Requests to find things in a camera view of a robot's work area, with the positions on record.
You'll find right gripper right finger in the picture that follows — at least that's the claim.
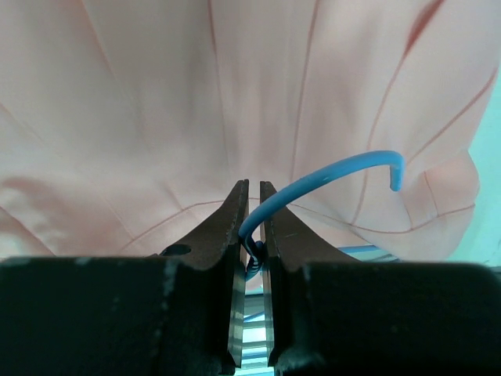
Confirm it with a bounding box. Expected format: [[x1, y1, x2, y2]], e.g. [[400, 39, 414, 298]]
[[258, 180, 353, 371]]

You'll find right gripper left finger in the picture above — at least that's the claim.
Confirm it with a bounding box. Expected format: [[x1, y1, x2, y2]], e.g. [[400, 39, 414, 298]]
[[153, 180, 249, 372]]

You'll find light blue wire hanger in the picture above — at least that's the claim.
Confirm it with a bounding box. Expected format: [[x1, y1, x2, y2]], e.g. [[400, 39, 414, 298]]
[[238, 150, 405, 281]]

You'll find salmon pink skirt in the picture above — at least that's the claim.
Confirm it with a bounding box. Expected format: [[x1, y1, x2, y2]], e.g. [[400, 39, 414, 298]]
[[1, 1, 500, 260]]

